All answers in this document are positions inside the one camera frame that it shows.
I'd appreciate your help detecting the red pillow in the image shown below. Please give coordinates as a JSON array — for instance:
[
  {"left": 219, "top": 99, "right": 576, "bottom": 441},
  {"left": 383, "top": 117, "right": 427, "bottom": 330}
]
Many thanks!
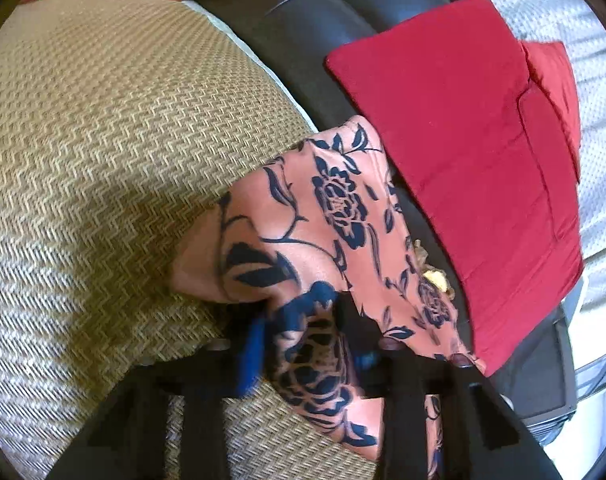
[{"left": 520, "top": 40, "right": 584, "bottom": 184}]

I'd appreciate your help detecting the red knitted cloth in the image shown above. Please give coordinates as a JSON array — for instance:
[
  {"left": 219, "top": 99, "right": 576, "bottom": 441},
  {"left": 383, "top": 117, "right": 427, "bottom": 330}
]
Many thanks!
[{"left": 324, "top": 0, "right": 585, "bottom": 377}]

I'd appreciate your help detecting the dark brown leather sofa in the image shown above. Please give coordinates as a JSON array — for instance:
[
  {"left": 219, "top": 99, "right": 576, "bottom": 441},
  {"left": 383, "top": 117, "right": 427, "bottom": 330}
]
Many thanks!
[{"left": 188, "top": 0, "right": 538, "bottom": 386}]

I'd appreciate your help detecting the orange floral blouse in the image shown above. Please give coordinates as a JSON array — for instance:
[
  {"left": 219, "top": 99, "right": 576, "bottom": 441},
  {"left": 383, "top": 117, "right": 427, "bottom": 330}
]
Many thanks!
[{"left": 170, "top": 115, "right": 488, "bottom": 480}]

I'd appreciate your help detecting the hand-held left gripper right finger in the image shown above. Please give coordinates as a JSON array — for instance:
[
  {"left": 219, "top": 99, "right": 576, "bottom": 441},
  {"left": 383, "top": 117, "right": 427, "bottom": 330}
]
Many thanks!
[{"left": 334, "top": 294, "right": 564, "bottom": 480}]

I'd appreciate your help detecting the dark brown armchair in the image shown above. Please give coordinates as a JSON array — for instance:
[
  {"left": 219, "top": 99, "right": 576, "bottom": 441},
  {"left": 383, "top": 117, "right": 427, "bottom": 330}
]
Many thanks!
[{"left": 493, "top": 280, "right": 586, "bottom": 447}]

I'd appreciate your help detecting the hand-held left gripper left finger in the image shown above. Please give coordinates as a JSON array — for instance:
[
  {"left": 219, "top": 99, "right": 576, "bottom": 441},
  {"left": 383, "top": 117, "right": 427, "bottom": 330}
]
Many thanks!
[{"left": 48, "top": 317, "right": 267, "bottom": 480}]

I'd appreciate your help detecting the beige dotted curtain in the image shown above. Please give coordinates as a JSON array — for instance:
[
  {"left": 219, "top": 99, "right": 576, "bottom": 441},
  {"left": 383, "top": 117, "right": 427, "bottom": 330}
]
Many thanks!
[{"left": 440, "top": 0, "right": 606, "bottom": 461}]

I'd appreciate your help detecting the woven sofa mat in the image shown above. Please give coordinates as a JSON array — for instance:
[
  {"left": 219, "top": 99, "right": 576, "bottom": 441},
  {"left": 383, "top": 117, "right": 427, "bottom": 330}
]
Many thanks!
[{"left": 0, "top": 0, "right": 384, "bottom": 480}]

